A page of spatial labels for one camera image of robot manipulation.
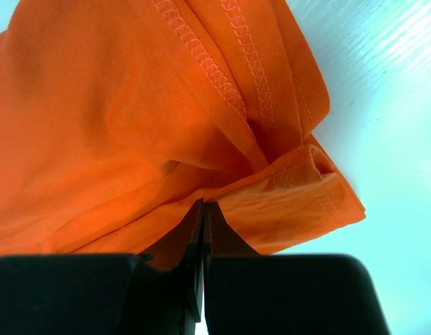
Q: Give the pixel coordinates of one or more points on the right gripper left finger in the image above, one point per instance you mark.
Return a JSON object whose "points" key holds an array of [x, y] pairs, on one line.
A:
{"points": [[182, 248]]}

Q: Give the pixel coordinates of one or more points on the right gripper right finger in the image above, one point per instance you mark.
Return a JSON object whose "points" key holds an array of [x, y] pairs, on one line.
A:
{"points": [[219, 240]]}

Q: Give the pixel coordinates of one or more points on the orange t shirt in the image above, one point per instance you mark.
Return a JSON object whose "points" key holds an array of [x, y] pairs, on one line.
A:
{"points": [[116, 116]]}

